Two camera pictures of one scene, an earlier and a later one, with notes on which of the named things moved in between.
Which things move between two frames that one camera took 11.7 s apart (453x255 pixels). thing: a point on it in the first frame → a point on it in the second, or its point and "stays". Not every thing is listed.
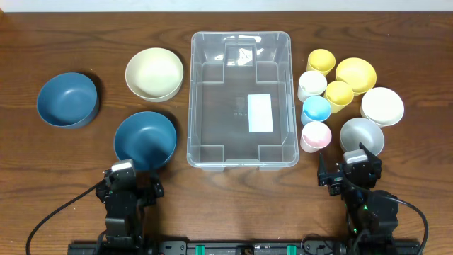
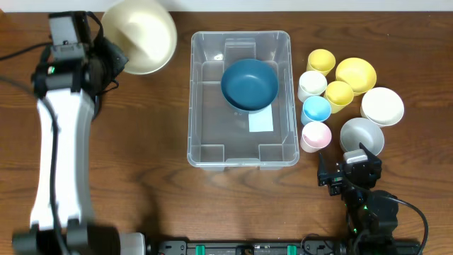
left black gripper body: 148,188 → 107,57
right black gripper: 337,177 stays
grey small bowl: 364,130 stays
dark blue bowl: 146,137 → 249,86
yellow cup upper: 320,60 stays
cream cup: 311,83 stays
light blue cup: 316,108 stays
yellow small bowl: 358,73 stays
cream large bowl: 154,74 → 146,32
